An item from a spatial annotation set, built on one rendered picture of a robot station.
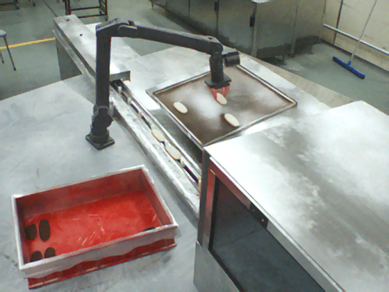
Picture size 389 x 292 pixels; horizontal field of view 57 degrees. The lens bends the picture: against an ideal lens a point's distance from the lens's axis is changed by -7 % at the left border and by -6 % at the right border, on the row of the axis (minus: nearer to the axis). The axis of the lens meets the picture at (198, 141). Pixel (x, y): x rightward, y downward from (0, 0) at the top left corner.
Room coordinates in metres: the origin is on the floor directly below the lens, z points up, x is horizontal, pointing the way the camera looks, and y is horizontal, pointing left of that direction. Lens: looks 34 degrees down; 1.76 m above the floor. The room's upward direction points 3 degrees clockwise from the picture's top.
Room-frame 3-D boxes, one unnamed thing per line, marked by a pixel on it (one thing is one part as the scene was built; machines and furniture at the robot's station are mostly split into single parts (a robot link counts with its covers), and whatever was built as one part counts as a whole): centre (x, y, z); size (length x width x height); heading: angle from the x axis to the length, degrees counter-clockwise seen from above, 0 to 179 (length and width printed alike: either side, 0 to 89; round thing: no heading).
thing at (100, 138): (1.35, 0.43, 0.86); 0.12 x 0.09 x 0.08; 45
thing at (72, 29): (2.37, 0.79, 0.89); 1.25 x 0.18 x 0.09; 32
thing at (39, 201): (0.82, 0.33, 0.87); 0.49 x 0.34 x 0.10; 117
